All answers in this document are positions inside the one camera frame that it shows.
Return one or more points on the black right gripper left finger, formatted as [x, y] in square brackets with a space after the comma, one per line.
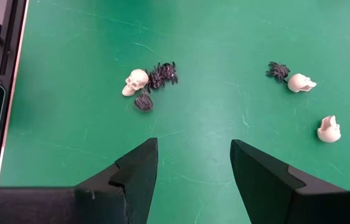
[131, 193]

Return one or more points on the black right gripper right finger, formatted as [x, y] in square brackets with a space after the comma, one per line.
[261, 186]

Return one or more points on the white plastic skull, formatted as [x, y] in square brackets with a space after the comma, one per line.
[300, 83]
[329, 130]
[135, 81]

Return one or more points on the clear glass skull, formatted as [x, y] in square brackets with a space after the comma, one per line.
[144, 102]

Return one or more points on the green table mat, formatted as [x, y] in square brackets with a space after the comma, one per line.
[224, 37]

